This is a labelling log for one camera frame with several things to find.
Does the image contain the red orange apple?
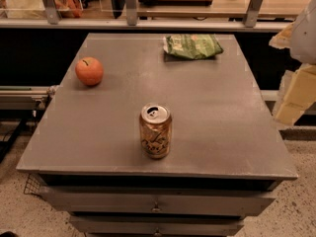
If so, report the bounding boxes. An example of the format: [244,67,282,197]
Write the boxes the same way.
[75,57,104,86]

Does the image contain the grey metal rail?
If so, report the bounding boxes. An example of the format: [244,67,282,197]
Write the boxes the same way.
[0,85,59,110]

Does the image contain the metal wire basket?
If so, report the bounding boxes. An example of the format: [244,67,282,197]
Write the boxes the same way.
[24,174,40,197]

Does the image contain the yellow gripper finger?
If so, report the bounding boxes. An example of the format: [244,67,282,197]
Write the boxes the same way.
[274,64,316,125]
[269,23,293,49]

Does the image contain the orange snack bag background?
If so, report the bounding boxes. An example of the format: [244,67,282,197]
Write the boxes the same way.
[54,0,82,18]

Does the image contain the grey lower drawer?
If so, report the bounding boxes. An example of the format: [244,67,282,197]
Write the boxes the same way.
[70,216,244,237]

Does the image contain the green jalapeno chip bag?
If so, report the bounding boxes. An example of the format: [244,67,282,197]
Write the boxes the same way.
[163,34,223,60]

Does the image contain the grey upper drawer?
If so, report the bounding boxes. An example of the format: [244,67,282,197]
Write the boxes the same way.
[39,186,275,217]

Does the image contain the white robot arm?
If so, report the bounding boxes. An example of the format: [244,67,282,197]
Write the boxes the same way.
[269,0,316,125]

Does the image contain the gold LaCroix soda can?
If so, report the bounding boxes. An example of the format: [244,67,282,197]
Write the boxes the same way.
[139,103,172,159]

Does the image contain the grey drawer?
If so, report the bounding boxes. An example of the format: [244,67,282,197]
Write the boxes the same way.
[39,186,275,217]
[70,216,244,237]

